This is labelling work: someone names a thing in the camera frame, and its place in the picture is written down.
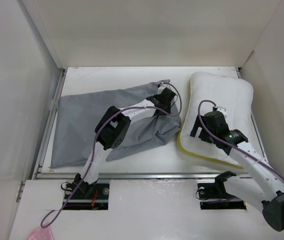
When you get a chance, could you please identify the white pillow yellow edge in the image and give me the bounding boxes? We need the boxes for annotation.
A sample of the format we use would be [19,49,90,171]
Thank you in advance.
[178,71,253,169]

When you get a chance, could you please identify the grey pillowcase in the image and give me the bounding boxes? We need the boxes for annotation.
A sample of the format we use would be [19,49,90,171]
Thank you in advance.
[51,82,181,169]

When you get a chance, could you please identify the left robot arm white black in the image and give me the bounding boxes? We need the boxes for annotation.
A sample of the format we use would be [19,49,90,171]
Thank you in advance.
[72,87,181,199]

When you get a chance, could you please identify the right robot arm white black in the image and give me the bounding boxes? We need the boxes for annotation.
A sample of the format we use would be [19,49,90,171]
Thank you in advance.
[190,109,284,232]

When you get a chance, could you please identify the pink bubble wrap piece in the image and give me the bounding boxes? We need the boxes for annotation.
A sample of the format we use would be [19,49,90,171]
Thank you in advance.
[27,227,54,240]

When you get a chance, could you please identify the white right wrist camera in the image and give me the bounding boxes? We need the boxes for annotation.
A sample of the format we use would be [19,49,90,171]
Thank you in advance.
[212,106,227,118]

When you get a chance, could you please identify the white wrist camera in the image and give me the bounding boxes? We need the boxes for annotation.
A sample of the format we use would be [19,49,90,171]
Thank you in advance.
[157,80,171,90]
[212,106,227,118]

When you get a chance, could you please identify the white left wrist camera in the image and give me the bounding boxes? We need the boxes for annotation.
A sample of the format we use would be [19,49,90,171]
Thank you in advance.
[157,80,171,90]

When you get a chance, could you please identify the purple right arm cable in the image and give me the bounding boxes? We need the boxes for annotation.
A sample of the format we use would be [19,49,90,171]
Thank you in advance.
[197,100,284,213]

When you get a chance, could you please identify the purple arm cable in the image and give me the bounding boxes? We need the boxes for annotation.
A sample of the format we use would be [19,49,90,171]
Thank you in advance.
[197,100,284,213]
[40,83,183,228]

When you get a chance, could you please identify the aluminium front rail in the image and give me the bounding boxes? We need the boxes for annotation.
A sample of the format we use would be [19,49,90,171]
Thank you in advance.
[31,172,255,181]

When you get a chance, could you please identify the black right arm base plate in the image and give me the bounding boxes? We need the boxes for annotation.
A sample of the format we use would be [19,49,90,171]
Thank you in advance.
[195,182,246,210]

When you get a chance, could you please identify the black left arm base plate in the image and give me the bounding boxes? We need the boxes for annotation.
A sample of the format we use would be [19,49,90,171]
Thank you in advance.
[61,182,110,211]

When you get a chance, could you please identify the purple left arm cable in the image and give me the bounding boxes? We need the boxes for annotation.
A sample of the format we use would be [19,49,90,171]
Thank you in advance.
[40,83,183,228]

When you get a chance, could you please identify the aluminium left rail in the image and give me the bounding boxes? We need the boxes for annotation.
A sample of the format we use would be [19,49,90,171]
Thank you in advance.
[29,68,68,180]

